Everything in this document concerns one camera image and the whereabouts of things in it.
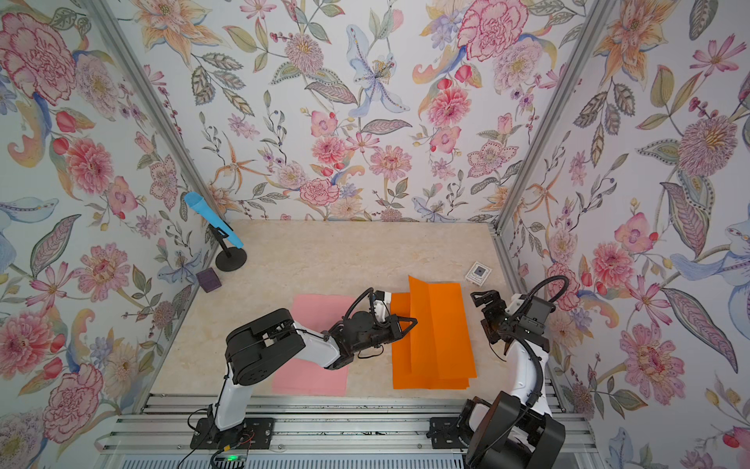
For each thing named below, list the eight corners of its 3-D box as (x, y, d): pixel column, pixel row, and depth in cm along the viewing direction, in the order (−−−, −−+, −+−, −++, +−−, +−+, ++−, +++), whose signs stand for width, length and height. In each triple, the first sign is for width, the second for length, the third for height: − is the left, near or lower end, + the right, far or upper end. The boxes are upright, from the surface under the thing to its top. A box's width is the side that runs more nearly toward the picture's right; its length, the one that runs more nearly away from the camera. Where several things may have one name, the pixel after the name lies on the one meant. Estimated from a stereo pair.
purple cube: (207, 294, 103) (200, 286, 99) (201, 283, 106) (194, 274, 102) (223, 285, 105) (217, 277, 101) (217, 275, 108) (210, 266, 104)
